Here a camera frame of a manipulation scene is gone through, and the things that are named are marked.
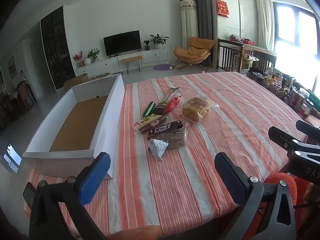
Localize brown bar with pink label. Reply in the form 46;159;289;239
139;115;167;133

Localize green snack packet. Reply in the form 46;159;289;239
142;101;156;117

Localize red snack packet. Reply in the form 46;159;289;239
162;95;182;114

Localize wooden dining chair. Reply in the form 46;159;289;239
16;80;35;110

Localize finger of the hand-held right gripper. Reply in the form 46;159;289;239
268;126;320;158
296;120;320;137

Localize orange lounge chair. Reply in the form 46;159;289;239
173;37;215;72

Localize wooden side table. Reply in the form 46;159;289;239
244;43;277;68

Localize orange striped tablecloth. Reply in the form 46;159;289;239
24;71;310;240

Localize dark glass cabinet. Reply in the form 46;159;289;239
40;6;75;90

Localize green plant in glass vase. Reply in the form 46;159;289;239
87;48;101;62

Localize red wall hanging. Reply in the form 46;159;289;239
215;0;230;18

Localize black television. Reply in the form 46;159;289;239
103;30;142;57

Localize black packet with white letters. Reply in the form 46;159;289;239
147;120;185;138

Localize orange fuzzy cloth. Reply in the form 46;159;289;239
264;172;310;212

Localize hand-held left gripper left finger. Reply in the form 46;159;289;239
23;151;112;240

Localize window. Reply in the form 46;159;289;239
272;1;320;93

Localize clutter of jars and packets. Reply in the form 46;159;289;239
246;66;320;125

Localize white cardboard box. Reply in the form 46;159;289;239
22;74;125;180

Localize silver blue snack packet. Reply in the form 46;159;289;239
147;138;170;162

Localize brown cardboard box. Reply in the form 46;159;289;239
64;73;89;90

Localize cream snack packet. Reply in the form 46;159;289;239
133;114;164;132

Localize large plant in white pot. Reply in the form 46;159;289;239
149;33;170;50

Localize grey curtain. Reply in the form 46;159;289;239
187;0;217;40

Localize covered standing air conditioner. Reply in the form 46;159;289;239
179;0;199;55

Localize person's left hand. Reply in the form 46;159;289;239
106;226;162;240

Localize wooden bench with metal legs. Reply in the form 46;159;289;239
121;56;144;74

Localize white television cabinet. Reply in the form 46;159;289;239
75;48;169;74

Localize brown cake packet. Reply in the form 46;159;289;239
164;130;187;152

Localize long dark cartoon snack packet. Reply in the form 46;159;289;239
153;87;180;115

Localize white curtain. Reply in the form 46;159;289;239
255;0;275;52

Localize bread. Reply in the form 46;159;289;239
179;96;220;123

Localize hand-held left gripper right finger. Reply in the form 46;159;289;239
214;151;297;240

